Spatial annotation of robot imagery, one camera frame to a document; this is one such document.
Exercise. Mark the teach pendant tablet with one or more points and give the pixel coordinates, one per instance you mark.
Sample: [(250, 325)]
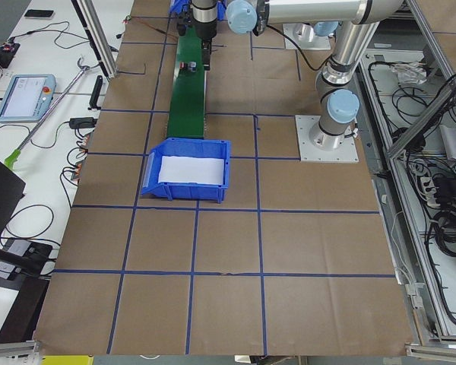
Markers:
[(27, 98)]

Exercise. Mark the blue plastic bin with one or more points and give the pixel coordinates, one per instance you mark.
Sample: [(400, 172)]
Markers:
[(177, 6), (187, 147)]

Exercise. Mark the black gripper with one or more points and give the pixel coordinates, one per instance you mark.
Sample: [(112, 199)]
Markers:
[(207, 31)]

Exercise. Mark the black power adapter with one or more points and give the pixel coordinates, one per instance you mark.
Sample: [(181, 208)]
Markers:
[(82, 122)]

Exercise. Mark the white foam pad left bin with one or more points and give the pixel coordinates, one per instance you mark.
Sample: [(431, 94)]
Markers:
[(175, 169)]

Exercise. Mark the green conveyor belt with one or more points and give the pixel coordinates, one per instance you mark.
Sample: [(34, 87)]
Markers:
[(187, 106)]

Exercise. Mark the aluminium profile post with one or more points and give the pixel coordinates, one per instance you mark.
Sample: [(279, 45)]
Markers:
[(90, 22)]

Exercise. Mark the red push button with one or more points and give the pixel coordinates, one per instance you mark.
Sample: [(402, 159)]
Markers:
[(190, 66)]

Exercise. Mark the right blue plastic bin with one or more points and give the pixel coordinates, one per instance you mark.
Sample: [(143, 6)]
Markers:
[(177, 6)]

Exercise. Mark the aluminium frame rail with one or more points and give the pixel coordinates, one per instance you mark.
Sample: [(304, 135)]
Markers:
[(419, 127)]

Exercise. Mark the left blue plastic bin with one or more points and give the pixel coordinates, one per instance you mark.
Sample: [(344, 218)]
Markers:
[(187, 147)]

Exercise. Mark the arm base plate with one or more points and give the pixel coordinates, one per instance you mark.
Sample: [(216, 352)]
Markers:
[(305, 38), (318, 147)]

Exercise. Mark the grabber reaching tool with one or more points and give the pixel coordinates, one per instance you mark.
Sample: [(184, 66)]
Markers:
[(12, 158)]

